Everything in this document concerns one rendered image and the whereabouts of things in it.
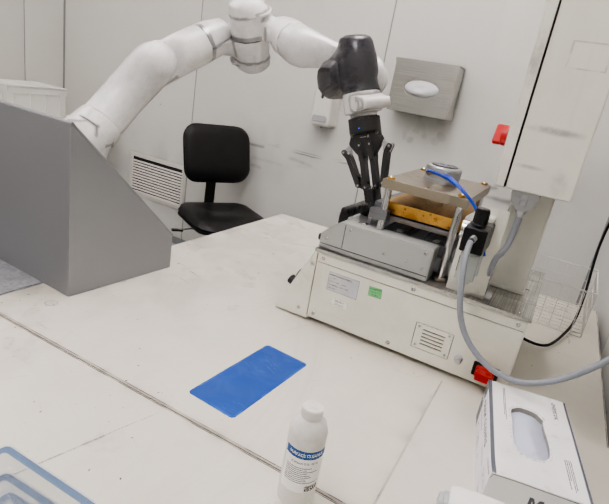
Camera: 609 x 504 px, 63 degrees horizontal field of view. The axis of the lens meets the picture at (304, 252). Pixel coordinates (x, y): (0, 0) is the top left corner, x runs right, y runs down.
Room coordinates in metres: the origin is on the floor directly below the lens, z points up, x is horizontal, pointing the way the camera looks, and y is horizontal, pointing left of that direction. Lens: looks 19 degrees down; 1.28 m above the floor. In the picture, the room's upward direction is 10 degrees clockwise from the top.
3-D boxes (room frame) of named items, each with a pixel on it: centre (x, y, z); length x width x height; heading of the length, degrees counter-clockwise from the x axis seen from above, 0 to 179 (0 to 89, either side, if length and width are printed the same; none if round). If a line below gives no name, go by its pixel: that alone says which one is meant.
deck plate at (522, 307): (1.12, -0.31, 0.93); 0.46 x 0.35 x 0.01; 64
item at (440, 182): (1.10, -0.29, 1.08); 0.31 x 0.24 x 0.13; 154
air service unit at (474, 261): (0.87, -0.29, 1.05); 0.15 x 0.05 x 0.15; 154
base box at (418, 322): (1.12, -0.26, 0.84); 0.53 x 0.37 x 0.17; 64
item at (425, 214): (1.12, -0.27, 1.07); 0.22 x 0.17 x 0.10; 154
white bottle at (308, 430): (0.53, -0.05, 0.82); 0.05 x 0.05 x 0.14
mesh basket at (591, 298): (1.40, -0.73, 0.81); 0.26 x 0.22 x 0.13; 153
